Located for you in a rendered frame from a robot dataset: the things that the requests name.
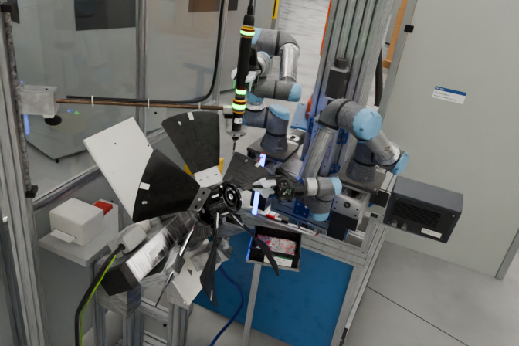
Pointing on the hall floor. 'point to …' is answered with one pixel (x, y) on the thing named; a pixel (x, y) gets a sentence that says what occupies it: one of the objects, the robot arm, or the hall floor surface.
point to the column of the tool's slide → (20, 208)
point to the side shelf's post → (97, 312)
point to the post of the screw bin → (251, 304)
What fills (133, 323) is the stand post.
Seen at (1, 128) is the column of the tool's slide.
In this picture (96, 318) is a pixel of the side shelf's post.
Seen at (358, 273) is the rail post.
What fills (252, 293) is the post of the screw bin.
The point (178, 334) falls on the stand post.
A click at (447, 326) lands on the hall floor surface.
